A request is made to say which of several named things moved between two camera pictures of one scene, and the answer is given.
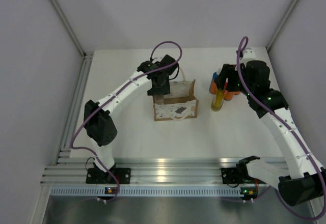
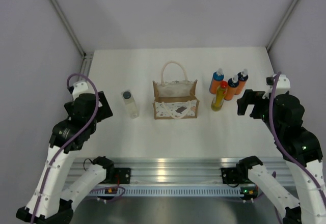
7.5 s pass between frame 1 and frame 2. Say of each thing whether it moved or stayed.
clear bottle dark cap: moved
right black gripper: moved
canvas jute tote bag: stayed
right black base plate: stayed
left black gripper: moved
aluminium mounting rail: stayed
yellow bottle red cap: stayed
